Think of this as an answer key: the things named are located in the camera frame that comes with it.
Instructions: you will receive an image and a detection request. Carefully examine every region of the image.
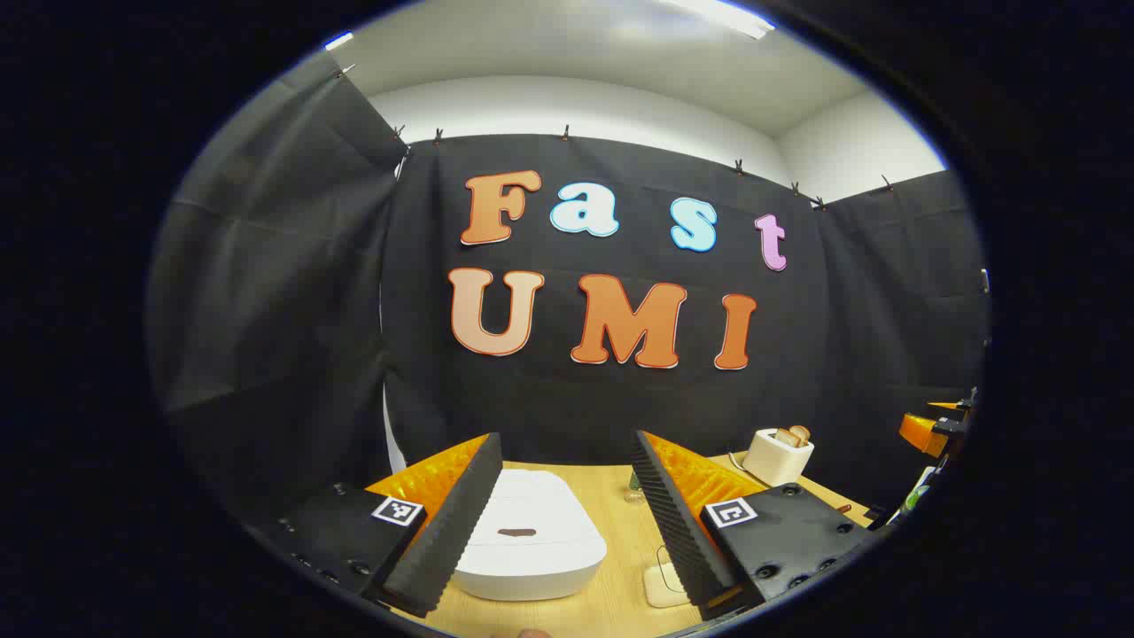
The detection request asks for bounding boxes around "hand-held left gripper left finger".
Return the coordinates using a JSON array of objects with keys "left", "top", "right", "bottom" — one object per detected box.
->
[{"left": 266, "top": 432, "right": 503, "bottom": 619}]

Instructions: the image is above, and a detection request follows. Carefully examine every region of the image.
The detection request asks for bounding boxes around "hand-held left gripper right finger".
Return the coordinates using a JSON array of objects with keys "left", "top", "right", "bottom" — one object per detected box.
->
[{"left": 631, "top": 431, "right": 874, "bottom": 621}]

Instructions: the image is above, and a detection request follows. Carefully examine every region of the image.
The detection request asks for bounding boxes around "white rice cooker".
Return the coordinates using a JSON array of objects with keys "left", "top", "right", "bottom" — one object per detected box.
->
[{"left": 447, "top": 470, "right": 609, "bottom": 602}]

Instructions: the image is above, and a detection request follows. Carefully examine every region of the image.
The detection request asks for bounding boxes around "white sheet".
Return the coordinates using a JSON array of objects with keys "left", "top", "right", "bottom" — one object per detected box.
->
[{"left": 904, "top": 465, "right": 940, "bottom": 524}]

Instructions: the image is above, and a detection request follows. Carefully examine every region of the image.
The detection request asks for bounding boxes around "white toaster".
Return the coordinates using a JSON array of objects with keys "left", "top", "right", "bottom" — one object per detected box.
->
[{"left": 742, "top": 428, "right": 814, "bottom": 486}]

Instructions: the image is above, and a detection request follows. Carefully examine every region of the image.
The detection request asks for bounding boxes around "black backdrop cloth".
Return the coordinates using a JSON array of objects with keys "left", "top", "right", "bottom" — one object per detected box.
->
[{"left": 146, "top": 53, "right": 989, "bottom": 533}]

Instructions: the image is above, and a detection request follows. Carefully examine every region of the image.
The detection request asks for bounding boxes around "ceiling light strip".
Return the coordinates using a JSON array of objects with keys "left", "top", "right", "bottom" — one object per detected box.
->
[{"left": 660, "top": 0, "right": 776, "bottom": 41}]

